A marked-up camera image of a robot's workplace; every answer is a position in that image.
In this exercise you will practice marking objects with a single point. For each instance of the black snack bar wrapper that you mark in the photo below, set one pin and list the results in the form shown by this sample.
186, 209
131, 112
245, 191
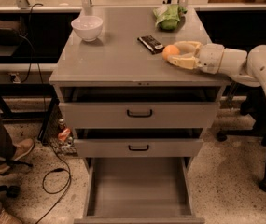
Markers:
152, 44

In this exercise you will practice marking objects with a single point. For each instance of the grey drawer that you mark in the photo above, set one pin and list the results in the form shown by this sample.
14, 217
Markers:
120, 143
139, 115
138, 191

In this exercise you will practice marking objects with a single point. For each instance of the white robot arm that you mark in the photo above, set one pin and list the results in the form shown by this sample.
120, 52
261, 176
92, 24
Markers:
247, 68

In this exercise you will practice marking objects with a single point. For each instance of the top grey drawer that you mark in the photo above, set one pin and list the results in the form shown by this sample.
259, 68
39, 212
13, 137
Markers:
139, 115

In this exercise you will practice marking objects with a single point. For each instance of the black rolling chair base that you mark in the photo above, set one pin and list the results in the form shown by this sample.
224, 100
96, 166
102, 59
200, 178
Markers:
255, 106

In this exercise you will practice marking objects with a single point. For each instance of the middle grey drawer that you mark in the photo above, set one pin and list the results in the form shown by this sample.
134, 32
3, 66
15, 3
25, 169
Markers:
120, 143

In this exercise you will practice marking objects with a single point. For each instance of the green chip bag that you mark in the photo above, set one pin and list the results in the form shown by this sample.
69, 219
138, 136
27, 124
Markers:
168, 16

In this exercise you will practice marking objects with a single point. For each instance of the wire basket with bottles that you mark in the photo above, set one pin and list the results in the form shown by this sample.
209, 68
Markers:
59, 135

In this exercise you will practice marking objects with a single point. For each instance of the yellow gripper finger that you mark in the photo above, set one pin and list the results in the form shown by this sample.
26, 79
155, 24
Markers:
189, 47
186, 62

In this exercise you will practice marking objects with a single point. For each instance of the tan shoe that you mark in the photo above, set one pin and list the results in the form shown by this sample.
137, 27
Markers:
23, 148

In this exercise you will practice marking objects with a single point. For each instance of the white ceramic bowl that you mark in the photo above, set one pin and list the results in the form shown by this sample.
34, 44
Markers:
88, 28

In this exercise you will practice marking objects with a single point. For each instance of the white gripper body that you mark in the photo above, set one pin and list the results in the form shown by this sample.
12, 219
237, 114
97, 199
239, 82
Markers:
211, 58

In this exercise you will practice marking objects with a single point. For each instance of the grey metal drawer cabinet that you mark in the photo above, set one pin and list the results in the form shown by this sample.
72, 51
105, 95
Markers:
117, 67

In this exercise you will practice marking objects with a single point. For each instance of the dark bag on shelf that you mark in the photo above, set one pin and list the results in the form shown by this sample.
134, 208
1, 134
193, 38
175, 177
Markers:
10, 32

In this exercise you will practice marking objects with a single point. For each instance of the orange fruit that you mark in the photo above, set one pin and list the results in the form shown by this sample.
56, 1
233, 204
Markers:
170, 50

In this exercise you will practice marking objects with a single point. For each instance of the bottom grey drawer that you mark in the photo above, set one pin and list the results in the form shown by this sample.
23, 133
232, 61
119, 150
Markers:
138, 191

